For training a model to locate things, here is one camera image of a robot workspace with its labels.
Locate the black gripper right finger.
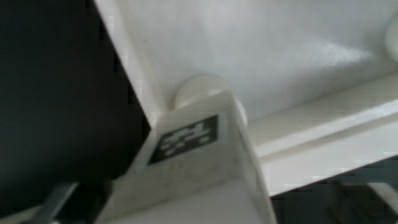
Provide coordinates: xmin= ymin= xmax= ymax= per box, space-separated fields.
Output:
xmin=330 ymin=182 xmax=398 ymax=224

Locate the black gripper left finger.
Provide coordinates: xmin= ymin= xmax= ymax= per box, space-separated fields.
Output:
xmin=22 ymin=181 xmax=111 ymax=224

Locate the white table leg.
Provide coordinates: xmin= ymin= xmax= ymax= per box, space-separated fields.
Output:
xmin=95 ymin=75 xmax=276 ymax=224

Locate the white square tabletop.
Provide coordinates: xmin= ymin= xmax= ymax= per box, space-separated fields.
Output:
xmin=93 ymin=0 xmax=398 ymax=194

